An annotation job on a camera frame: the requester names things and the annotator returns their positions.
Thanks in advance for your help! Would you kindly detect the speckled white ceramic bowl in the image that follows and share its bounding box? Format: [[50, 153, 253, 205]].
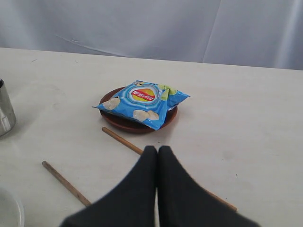
[[0, 184, 25, 227]]

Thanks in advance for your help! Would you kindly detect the brown wooden plate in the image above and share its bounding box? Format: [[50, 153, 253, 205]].
[[99, 86, 178, 134]]

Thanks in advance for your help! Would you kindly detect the brown wooden chopstick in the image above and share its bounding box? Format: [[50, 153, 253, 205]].
[[102, 127, 237, 211], [42, 161, 91, 207]]

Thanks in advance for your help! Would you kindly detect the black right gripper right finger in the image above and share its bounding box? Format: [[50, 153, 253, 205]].
[[157, 146, 259, 227]]

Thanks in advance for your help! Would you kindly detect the blue Lay's chips bag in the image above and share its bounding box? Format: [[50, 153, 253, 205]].
[[96, 80, 190, 131]]

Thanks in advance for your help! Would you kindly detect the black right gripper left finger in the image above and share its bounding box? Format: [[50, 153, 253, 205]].
[[61, 146, 157, 227]]

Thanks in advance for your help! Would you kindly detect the silver metal cup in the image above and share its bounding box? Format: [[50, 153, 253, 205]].
[[0, 79, 17, 136]]

